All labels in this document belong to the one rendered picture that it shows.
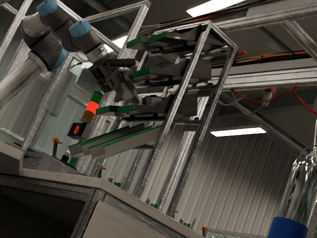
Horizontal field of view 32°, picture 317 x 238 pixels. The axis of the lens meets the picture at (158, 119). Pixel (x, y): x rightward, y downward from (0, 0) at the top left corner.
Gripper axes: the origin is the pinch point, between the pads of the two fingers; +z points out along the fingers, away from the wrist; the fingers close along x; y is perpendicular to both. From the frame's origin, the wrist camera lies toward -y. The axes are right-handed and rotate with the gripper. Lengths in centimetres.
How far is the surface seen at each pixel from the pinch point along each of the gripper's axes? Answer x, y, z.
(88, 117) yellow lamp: -60, -7, 6
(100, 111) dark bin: -16.2, 6.6, -1.4
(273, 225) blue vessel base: 4, -19, 80
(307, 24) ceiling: -431, -577, 193
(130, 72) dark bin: -8.0, -9.9, -7.5
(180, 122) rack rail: -6.8, -15.6, 21.3
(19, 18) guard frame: -120, -33, -50
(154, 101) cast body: 2.7, -5.1, 4.8
